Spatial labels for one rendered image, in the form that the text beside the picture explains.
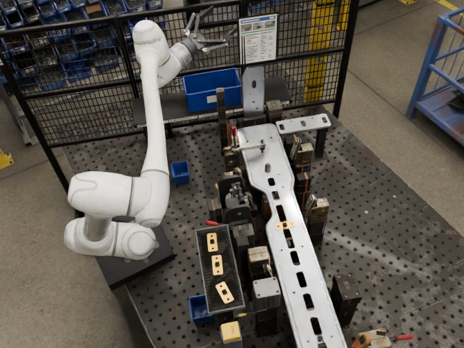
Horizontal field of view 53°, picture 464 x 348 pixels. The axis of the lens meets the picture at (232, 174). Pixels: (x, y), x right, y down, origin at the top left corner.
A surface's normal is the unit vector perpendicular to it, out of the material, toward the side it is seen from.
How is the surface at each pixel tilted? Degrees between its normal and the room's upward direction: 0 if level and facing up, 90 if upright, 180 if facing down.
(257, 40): 90
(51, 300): 0
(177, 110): 0
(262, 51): 90
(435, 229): 0
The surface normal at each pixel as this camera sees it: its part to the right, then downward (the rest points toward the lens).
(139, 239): 0.39, -0.02
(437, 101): -0.04, -0.64
